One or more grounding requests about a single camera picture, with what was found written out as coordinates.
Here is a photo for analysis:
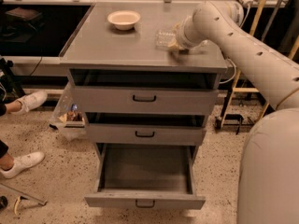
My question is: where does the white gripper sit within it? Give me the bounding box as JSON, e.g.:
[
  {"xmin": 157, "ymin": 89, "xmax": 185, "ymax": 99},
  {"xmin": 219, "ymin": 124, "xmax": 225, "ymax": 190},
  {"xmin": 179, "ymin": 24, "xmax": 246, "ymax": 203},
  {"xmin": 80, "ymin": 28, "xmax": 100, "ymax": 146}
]
[{"xmin": 167, "ymin": 16, "xmax": 203, "ymax": 50}]

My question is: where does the clear plastic water bottle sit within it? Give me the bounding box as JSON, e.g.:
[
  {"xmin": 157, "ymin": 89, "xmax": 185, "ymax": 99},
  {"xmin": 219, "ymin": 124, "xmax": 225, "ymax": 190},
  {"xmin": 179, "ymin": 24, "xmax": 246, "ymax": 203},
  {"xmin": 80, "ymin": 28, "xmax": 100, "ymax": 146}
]
[{"xmin": 154, "ymin": 28, "xmax": 209, "ymax": 52}]

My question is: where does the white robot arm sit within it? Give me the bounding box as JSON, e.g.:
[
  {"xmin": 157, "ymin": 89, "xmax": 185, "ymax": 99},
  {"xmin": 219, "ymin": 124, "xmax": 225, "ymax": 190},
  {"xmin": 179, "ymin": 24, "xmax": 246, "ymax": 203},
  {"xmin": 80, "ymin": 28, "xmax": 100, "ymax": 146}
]
[{"xmin": 175, "ymin": 1, "xmax": 299, "ymax": 224}]

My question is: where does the grey drawer cabinet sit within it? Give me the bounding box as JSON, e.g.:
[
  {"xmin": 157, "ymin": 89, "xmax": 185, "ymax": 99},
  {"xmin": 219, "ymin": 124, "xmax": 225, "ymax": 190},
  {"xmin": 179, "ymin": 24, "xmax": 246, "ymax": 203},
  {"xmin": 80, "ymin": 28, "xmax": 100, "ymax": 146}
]
[{"xmin": 58, "ymin": 2, "xmax": 228, "ymax": 161}]

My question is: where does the grey top drawer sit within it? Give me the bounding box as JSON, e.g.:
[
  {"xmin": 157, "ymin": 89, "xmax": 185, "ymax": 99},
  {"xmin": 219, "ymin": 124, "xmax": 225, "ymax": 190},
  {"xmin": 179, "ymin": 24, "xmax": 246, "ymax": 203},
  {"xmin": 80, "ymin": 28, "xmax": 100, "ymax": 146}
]
[{"xmin": 71, "ymin": 87, "xmax": 218, "ymax": 115}]

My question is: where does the grey drawer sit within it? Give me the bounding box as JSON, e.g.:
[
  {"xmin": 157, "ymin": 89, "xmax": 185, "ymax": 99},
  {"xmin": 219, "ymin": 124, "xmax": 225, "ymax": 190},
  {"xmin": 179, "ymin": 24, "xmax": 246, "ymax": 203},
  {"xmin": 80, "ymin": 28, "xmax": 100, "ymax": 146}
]
[
  {"xmin": 86, "ymin": 124, "xmax": 206, "ymax": 146},
  {"xmin": 85, "ymin": 144, "xmax": 206, "ymax": 210},
  {"xmin": 71, "ymin": 87, "xmax": 218, "ymax": 115}
]

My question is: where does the grey middle drawer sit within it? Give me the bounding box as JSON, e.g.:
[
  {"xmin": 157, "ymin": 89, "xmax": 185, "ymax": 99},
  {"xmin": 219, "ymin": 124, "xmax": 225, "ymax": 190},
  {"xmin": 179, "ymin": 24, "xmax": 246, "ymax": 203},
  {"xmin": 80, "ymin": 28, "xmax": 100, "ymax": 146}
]
[{"xmin": 86, "ymin": 124, "xmax": 206, "ymax": 146}]

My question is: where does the grey bottom drawer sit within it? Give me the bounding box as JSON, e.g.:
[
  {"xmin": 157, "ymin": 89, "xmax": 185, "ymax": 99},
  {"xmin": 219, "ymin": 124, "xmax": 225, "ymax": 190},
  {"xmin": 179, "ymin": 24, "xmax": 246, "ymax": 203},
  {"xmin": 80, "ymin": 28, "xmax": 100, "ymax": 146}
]
[{"xmin": 85, "ymin": 144, "xmax": 206, "ymax": 210}]

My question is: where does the white paper bowl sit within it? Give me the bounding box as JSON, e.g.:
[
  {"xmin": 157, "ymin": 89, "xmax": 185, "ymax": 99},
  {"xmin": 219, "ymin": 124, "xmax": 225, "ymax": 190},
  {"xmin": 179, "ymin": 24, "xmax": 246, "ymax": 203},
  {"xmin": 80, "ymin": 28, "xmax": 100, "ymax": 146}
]
[{"xmin": 107, "ymin": 10, "xmax": 141, "ymax": 31}]

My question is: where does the white sneaker upper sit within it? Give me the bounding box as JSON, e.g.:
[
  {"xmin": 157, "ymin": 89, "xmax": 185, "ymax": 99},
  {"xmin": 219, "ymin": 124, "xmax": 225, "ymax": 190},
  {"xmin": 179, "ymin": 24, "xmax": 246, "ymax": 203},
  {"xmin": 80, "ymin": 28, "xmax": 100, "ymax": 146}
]
[{"xmin": 14, "ymin": 91, "xmax": 48, "ymax": 115}]

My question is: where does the white sneaker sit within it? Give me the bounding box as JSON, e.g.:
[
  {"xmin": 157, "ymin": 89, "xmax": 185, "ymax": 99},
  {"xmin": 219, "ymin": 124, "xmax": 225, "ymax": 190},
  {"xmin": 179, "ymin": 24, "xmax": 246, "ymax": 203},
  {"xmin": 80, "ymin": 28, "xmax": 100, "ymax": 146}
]
[
  {"xmin": 14, "ymin": 91, "xmax": 48, "ymax": 115},
  {"xmin": 0, "ymin": 151, "xmax": 45, "ymax": 179}
]

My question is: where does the white sneaker lower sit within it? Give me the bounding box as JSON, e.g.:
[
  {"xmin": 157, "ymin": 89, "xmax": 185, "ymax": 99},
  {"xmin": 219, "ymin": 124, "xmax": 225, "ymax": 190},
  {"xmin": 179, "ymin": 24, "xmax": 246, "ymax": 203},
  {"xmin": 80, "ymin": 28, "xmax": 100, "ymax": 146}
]
[{"xmin": 0, "ymin": 151, "xmax": 45, "ymax": 179}]

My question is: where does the grey metal floor bar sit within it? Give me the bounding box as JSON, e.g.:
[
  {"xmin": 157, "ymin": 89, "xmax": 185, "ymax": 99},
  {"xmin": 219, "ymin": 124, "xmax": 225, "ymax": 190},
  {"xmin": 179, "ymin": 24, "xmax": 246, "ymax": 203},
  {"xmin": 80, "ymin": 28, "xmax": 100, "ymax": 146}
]
[{"xmin": 0, "ymin": 183, "xmax": 47, "ymax": 206}]

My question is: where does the white power cable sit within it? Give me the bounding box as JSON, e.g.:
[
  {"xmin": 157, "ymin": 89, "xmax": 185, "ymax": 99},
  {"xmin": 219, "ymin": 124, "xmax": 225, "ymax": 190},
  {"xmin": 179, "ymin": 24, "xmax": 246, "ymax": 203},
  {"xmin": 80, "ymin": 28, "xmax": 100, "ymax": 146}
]
[{"xmin": 218, "ymin": 4, "xmax": 252, "ymax": 86}]

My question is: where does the yellow wooden frame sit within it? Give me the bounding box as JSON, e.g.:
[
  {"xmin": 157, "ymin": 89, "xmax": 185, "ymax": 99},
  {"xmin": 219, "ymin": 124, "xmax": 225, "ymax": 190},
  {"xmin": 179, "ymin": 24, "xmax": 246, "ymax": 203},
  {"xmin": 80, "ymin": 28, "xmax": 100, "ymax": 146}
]
[{"xmin": 215, "ymin": 0, "xmax": 299, "ymax": 129}]

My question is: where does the yellow handled tool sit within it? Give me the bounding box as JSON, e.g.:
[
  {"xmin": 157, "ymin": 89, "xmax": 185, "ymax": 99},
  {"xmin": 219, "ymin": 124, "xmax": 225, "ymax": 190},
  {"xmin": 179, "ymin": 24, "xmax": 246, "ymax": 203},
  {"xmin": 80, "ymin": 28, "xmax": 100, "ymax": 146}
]
[{"xmin": 13, "ymin": 196, "xmax": 28, "ymax": 216}]

